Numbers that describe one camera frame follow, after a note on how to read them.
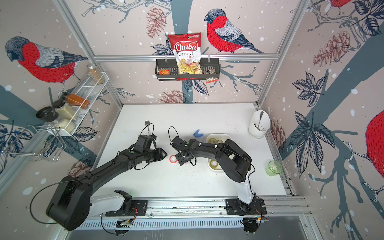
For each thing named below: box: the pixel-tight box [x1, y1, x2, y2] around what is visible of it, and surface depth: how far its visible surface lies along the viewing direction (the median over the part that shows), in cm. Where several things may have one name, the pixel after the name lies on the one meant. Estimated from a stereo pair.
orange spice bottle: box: [63, 93, 91, 110], surface depth 74 cm
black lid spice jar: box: [35, 106, 59, 123], surface depth 59 cm
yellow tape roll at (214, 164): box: [210, 159, 219, 169], surface depth 89 cm
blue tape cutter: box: [193, 129, 204, 138], surface depth 103 cm
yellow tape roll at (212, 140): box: [208, 138, 217, 144], surface depth 97 cm
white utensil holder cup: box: [248, 109, 271, 139], surface depth 97 cm
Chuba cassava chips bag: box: [168, 32, 202, 75], surface depth 85 cm
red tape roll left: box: [169, 154, 178, 164], surface depth 92 cm
